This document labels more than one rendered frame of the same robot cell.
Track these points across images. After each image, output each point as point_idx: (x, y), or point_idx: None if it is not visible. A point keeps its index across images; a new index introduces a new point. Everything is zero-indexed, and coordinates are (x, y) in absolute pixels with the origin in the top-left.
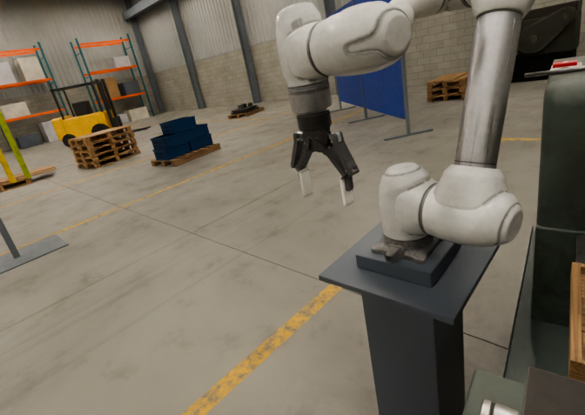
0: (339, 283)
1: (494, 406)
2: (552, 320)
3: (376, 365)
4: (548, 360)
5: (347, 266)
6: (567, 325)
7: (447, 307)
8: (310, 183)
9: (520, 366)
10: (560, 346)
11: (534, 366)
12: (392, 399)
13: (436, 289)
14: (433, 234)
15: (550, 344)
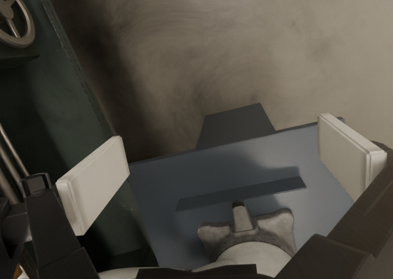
0: (296, 128)
1: None
2: (133, 252)
3: (264, 122)
4: (113, 207)
5: (317, 168)
6: (124, 253)
7: (142, 180)
8: (334, 171)
9: (124, 187)
10: (116, 227)
11: (116, 195)
12: (246, 116)
13: (173, 201)
14: (171, 268)
15: (122, 226)
